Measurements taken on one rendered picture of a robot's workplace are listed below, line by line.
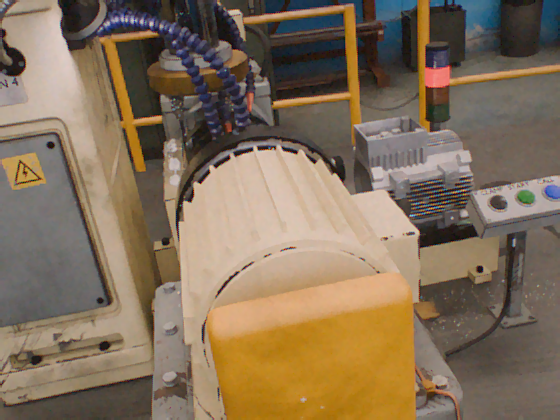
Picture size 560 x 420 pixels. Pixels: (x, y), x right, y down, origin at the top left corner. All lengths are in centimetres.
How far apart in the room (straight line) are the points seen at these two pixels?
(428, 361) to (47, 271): 68
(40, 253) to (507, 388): 81
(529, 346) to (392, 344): 82
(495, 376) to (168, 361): 65
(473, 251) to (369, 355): 96
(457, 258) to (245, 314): 99
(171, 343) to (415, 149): 69
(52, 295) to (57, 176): 22
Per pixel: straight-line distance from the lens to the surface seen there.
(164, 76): 105
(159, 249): 135
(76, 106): 95
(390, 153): 118
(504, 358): 117
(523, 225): 111
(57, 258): 106
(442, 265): 132
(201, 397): 58
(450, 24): 586
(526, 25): 618
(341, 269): 44
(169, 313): 72
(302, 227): 44
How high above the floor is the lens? 157
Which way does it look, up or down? 27 degrees down
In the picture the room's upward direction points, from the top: 8 degrees counter-clockwise
